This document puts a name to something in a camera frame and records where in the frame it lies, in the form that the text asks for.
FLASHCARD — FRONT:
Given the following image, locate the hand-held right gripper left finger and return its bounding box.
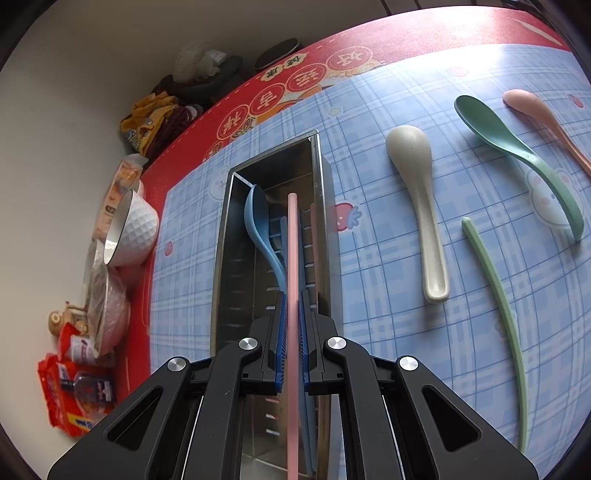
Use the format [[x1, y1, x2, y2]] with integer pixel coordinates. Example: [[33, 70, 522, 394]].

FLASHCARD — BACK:
[[46, 291, 289, 480]]

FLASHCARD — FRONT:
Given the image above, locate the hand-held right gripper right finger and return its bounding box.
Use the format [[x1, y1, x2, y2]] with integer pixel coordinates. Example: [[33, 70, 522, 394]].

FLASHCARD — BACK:
[[299, 289, 540, 480]]

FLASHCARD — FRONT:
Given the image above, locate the metal utensil tray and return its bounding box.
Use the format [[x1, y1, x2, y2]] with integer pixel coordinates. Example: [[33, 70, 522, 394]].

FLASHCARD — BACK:
[[210, 130, 340, 480]]

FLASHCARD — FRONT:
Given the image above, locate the pink chopstick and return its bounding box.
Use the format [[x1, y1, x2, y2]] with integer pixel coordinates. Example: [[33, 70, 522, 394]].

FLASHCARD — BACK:
[[286, 193, 301, 480], [308, 203, 320, 259]]

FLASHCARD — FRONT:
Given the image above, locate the blue spoon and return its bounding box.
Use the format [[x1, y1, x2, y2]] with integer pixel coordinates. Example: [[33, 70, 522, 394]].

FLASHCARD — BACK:
[[243, 185, 288, 289]]

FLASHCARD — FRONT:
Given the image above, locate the green chopstick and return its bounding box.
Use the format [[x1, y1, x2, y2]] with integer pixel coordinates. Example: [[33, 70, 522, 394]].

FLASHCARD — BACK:
[[461, 217, 528, 454]]

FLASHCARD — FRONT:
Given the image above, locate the cream spoon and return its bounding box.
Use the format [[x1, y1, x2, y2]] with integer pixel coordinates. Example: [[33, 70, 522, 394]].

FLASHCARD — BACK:
[[385, 124, 451, 304]]

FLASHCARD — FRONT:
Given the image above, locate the green spoon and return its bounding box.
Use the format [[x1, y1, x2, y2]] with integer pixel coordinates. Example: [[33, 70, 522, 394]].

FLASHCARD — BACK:
[[454, 95, 585, 241]]

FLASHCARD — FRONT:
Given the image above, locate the pink spoon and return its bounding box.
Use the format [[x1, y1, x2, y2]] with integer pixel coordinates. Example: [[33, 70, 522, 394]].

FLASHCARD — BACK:
[[502, 89, 591, 178]]

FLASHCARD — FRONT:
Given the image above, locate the plaid printed tablecloth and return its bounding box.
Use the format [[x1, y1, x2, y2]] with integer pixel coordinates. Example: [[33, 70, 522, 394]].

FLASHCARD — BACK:
[[111, 4, 591, 480]]

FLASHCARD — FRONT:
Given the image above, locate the clear plastic bag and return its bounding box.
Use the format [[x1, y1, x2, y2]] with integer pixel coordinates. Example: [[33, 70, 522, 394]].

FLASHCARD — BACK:
[[85, 268, 132, 354]]

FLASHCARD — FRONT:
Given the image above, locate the white dimpled bowl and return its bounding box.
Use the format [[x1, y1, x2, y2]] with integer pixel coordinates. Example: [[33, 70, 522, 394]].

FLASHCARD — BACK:
[[102, 189, 160, 267]]

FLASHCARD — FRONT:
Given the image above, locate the clear bottle with blue label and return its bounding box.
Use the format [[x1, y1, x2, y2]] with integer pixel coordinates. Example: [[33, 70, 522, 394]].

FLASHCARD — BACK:
[[69, 371, 116, 407]]

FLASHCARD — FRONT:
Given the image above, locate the white cup with red label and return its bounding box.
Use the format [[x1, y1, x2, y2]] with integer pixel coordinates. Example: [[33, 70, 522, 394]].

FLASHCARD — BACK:
[[60, 323, 105, 365]]

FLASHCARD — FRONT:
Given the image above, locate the plastic-covered bowl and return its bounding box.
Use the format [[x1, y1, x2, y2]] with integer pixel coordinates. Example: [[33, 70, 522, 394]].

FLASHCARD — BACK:
[[82, 240, 112, 296]]

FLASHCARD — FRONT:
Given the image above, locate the orange tissue packet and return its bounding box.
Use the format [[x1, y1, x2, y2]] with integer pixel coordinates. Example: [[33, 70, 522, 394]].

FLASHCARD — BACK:
[[92, 154, 149, 241]]

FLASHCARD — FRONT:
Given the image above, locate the red snack packet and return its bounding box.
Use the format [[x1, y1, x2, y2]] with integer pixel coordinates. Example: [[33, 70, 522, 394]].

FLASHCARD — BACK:
[[37, 353, 116, 438]]

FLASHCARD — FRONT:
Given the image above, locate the maroon cloth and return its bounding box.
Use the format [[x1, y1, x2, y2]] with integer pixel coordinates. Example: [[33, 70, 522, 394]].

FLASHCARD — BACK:
[[148, 104, 204, 158]]

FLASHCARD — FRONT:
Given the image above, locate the yellow printed cloth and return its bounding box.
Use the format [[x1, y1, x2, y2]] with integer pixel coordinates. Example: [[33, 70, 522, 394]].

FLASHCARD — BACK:
[[120, 92, 181, 155]]

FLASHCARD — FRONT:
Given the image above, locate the dark grey chair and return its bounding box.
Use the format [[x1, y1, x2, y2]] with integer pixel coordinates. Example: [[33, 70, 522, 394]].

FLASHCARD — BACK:
[[154, 55, 243, 107]]

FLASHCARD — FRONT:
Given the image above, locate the black trash bin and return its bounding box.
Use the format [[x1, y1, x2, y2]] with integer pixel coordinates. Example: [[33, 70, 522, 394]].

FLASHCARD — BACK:
[[254, 39, 301, 72]]

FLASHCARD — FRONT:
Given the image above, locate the white plastic bag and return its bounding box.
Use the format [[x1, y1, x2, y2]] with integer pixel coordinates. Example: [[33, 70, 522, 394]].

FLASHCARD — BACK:
[[173, 41, 227, 83]]

